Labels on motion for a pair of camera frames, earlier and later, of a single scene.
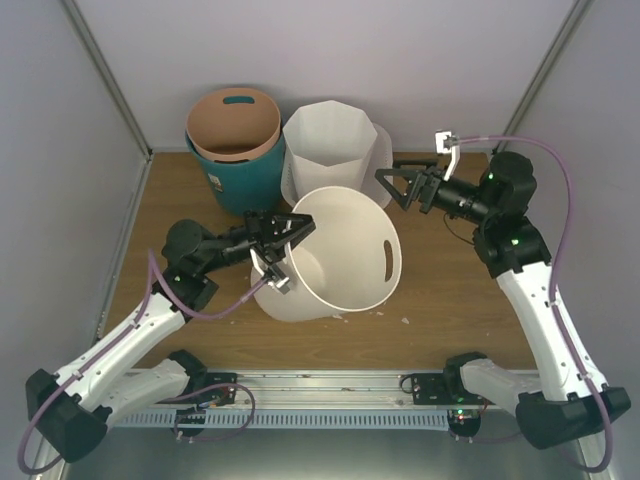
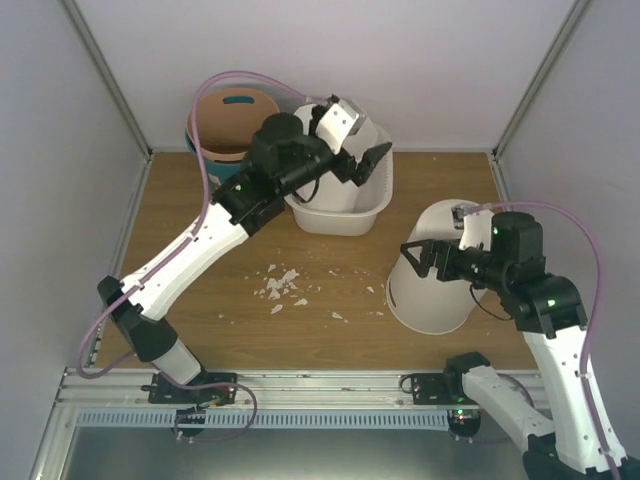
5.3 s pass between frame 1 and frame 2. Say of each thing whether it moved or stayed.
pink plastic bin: stayed
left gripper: moved
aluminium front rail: stayed
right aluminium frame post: stayed
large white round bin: moved
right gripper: moved
